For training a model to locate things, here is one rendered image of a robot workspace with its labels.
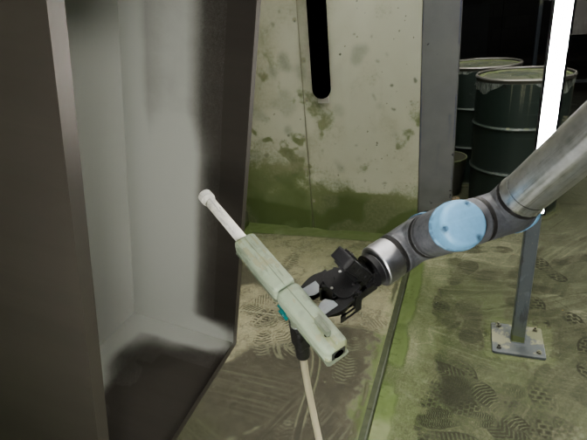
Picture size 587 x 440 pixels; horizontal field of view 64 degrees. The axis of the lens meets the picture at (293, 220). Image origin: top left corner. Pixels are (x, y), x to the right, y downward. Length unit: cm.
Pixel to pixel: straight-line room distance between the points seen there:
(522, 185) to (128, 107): 92
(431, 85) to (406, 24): 33
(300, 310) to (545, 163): 47
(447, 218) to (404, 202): 196
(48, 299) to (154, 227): 68
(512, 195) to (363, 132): 187
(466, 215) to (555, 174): 15
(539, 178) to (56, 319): 78
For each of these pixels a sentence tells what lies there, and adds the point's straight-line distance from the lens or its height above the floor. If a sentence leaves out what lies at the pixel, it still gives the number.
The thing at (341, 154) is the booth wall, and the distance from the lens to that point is 280.
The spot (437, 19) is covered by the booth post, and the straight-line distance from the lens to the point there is 260.
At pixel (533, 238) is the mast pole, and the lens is 198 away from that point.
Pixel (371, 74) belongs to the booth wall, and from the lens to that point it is 266.
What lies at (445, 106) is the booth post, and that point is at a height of 83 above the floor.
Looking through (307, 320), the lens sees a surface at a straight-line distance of 82.
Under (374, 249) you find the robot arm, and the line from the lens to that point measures 95.
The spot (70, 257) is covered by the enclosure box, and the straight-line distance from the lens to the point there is 67.
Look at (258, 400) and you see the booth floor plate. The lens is 189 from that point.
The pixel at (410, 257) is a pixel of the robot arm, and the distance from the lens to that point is 97.
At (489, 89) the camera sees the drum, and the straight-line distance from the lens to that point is 318.
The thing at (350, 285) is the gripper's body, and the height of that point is 87.
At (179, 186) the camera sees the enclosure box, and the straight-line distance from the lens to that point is 128.
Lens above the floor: 136
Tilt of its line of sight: 24 degrees down
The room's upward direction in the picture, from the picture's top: 5 degrees counter-clockwise
